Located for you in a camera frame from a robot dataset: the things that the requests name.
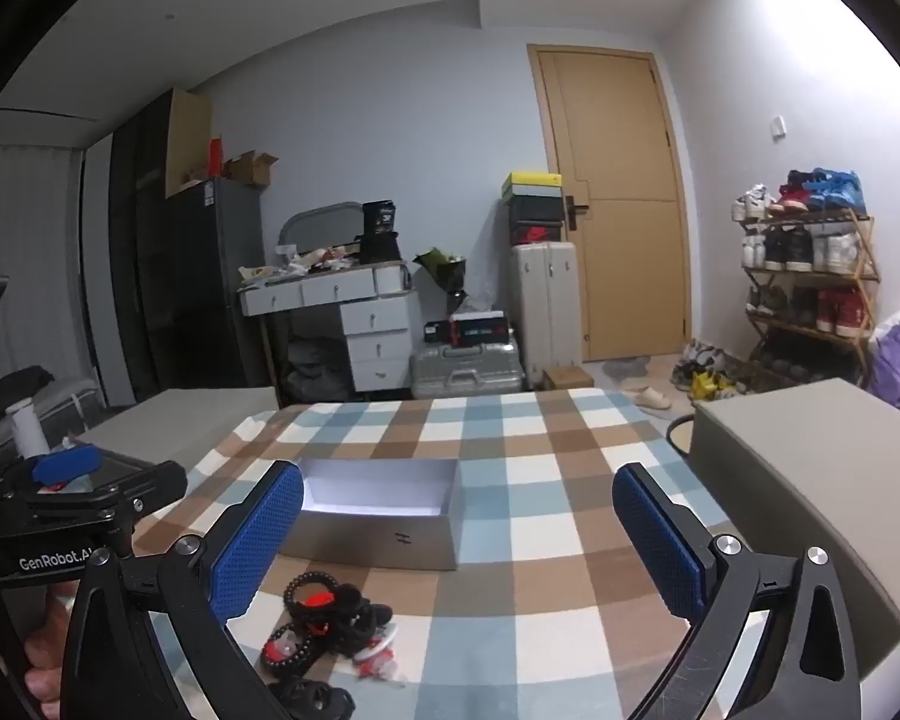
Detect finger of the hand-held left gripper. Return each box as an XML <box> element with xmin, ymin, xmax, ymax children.
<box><xmin>30</xmin><ymin>444</ymin><xmax>106</xmax><ymax>492</ymax></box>
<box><xmin>0</xmin><ymin>460</ymin><xmax>190</xmax><ymax>524</ymax></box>

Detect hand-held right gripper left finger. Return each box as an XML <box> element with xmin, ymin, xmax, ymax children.
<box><xmin>60</xmin><ymin>459</ymin><xmax>306</xmax><ymax>720</ymax></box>

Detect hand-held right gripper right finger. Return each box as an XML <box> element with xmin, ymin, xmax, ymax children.
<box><xmin>611</xmin><ymin>463</ymin><xmax>863</xmax><ymax>720</ymax></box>

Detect spiral hair tie red ball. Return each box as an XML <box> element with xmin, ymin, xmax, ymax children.
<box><xmin>281</xmin><ymin>571</ymin><xmax>344</xmax><ymax>617</ymax></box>

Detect grey cardboard box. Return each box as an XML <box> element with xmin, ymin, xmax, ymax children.
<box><xmin>280</xmin><ymin>456</ymin><xmax>464</xmax><ymax>572</ymax></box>

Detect black toy with red ball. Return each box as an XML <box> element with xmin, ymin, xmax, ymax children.
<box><xmin>330</xmin><ymin>589</ymin><xmax>397</xmax><ymax>637</ymax></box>

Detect white red small packet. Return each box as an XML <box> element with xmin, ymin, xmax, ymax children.
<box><xmin>351</xmin><ymin>622</ymin><xmax>400</xmax><ymax>682</ymax></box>

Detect person's left hand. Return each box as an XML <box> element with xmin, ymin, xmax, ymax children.
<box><xmin>24</xmin><ymin>589</ymin><xmax>80</xmax><ymax>707</ymax></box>

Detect white bottle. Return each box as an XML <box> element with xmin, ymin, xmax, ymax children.
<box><xmin>5</xmin><ymin>400</ymin><xmax>50</xmax><ymax>460</ymax></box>

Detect grey upholstered bench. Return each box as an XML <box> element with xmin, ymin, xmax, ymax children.
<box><xmin>690</xmin><ymin>377</ymin><xmax>900</xmax><ymax>635</ymax></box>
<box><xmin>75</xmin><ymin>386</ymin><xmax>280</xmax><ymax>477</ymax></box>

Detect beige slipper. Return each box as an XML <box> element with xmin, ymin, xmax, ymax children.
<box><xmin>621</xmin><ymin>385</ymin><xmax>674</xmax><ymax>413</ymax></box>

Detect checked tablecloth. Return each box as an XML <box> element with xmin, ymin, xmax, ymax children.
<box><xmin>124</xmin><ymin>388</ymin><xmax>766</xmax><ymax>720</ymax></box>

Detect pile of sneakers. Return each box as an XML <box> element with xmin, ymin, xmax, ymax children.
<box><xmin>670</xmin><ymin>340</ymin><xmax>747</xmax><ymax>403</ymax></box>

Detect grey bundled clothes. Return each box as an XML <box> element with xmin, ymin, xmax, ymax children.
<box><xmin>280</xmin><ymin>340</ymin><xmax>355</xmax><ymax>400</ymax></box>

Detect small brown cardboard box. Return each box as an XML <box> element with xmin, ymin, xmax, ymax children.
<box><xmin>542</xmin><ymin>364</ymin><xmax>595</xmax><ymax>392</ymax></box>

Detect dark refrigerator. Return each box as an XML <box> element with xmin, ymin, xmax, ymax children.
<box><xmin>166</xmin><ymin>178</ymin><xmax>271</xmax><ymax>407</ymax></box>

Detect white curtain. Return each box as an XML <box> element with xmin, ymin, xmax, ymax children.
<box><xmin>0</xmin><ymin>142</ymin><xmax>89</xmax><ymax>391</ymax></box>

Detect dark wardrobe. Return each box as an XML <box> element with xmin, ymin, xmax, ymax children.
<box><xmin>107</xmin><ymin>100</ymin><xmax>175</xmax><ymax>407</ymax></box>

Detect white dressing table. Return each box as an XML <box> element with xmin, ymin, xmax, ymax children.
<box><xmin>238</xmin><ymin>261</ymin><xmax>415</xmax><ymax>396</ymax></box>

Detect tall white suitcase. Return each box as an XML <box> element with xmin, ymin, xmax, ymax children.
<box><xmin>510</xmin><ymin>241</ymin><xmax>584</xmax><ymax>392</ymax></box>

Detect silver suitcase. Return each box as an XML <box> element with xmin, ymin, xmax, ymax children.
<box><xmin>409</xmin><ymin>340</ymin><xmax>527</xmax><ymax>401</ymax></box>

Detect clutter of small cosmetics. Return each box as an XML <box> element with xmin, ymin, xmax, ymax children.
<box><xmin>238</xmin><ymin>242</ymin><xmax>362</xmax><ymax>291</ymax></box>

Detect long black box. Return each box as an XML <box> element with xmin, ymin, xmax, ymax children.
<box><xmin>423</xmin><ymin>310</ymin><xmax>512</xmax><ymax>351</ymax></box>

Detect purple plastic bag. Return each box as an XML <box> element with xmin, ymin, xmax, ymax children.
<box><xmin>868</xmin><ymin>310</ymin><xmax>900</xmax><ymax>412</ymax></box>

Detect wooden door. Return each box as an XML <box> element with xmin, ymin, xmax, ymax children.
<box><xmin>527</xmin><ymin>43</ymin><xmax>692</xmax><ymax>362</ymax></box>

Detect arched grey mirror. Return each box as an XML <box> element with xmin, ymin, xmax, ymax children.
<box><xmin>278</xmin><ymin>200</ymin><xmax>366</xmax><ymax>257</ymax></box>

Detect black wrapped flower bouquet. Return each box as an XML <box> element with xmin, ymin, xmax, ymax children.
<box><xmin>412</xmin><ymin>246</ymin><xmax>471</xmax><ymax>317</ymax></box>

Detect black paper bag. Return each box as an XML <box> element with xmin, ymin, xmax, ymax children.
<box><xmin>358</xmin><ymin>199</ymin><xmax>404</xmax><ymax>266</ymax></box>

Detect red and black shoe box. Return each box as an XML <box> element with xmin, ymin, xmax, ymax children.
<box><xmin>508</xmin><ymin>223</ymin><xmax>565</xmax><ymax>248</ymax></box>

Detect open brown cardboard box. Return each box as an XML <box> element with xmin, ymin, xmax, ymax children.
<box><xmin>222</xmin><ymin>151</ymin><xmax>281</xmax><ymax>189</ymax></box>

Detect bamboo shoe rack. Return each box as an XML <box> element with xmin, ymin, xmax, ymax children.
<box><xmin>741</xmin><ymin>208</ymin><xmax>880</xmax><ymax>392</ymax></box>

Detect tall flat cardboard box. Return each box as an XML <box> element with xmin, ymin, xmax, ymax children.
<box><xmin>163</xmin><ymin>87</ymin><xmax>213</xmax><ymax>200</ymax></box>

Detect black cable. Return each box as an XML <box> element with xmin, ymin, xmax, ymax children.
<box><xmin>665</xmin><ymin>412</ymin><xmax>700</xmax><ymax>460</ymax></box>

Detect plain black fabric hair tie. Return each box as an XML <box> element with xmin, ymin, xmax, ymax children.
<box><xmin>268</xmin><ymin>679</ymin><xmax>359</xmax><ymax>720</ymax></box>

